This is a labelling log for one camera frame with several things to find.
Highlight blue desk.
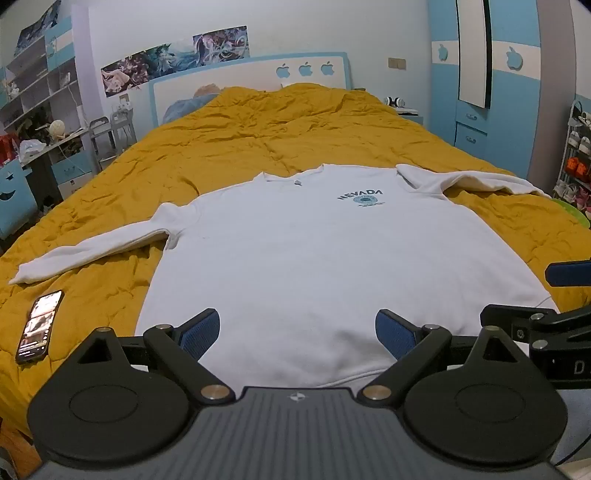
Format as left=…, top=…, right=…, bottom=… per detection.
left=0, top=127, right=93, bottom=238

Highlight orange shoes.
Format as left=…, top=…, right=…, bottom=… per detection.
left=566, top=157, right=591, bottom=180

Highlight blue pillow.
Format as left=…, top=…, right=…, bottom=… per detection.
left=162, top=91, right=221, bottom=125

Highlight anime wall poster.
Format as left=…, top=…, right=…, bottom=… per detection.
left=191, top=25, right=250, bottom=64
left=137, top=42, right=197, bottom=81
left=100, top=54, right=155, bottom=99

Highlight black smartphone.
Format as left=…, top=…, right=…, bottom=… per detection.
left=15, top=289, right=65, bottom=366

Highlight white and blue headboard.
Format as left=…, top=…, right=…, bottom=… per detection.
left=148, top=51, right=352, bottom=128

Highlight green basin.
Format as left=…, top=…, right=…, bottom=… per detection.
left=551, top=196, right=591, bottom=230

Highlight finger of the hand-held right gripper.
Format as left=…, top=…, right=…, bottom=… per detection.
left=479, top=303, right=591, bottom=334
left=544, top=260, right=591, bottom=288

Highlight wardrobe mirror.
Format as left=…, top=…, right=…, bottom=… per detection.
left=456, top=0, right=493, bottom=110

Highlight grey chair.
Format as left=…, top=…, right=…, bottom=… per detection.
left=111, top=110, right=138, bottom=145
left=88, top=115, right=118, bottom=172

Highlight yellow bedspread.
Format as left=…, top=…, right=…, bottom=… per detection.
left=0, top=83, right=591, bottom=441

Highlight dark poster above bookshelf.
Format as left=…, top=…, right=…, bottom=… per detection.
left=14, top=0, right=64, bottom=57

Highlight white plastic bag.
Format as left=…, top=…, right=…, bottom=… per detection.
left=18, top=140, right=47, bottom=161

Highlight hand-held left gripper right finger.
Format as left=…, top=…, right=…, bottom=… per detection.
left=362, top=308, right=532, bottom=403

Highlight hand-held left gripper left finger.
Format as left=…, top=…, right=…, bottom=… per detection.
left=62, top=308, right=235, bottom=403

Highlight white long-sleeved sweatshirt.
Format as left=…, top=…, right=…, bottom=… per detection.
left=8, top=163, right=562, bottom=389

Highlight blue nightstand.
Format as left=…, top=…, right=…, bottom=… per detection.
left=396, top=108, right=426, bottom=131

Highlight white shoe rack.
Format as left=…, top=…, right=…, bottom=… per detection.
left=551, top=99, right=591, bottom=224

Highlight blue and white wardrobe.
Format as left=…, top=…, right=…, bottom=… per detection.
left=427, top=0, right=591, bottom=197

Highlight white and blue bookshelf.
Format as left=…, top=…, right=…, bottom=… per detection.
left=0, top=16, right=95, bottom=195

